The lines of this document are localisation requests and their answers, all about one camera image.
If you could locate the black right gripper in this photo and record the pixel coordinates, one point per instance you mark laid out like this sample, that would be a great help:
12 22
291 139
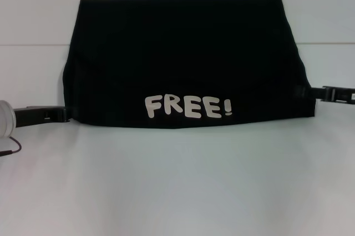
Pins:
345 94

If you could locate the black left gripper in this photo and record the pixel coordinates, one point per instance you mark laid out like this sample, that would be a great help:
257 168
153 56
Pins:
36 115

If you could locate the black shirt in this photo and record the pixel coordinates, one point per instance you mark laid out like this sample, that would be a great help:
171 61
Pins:
180 53

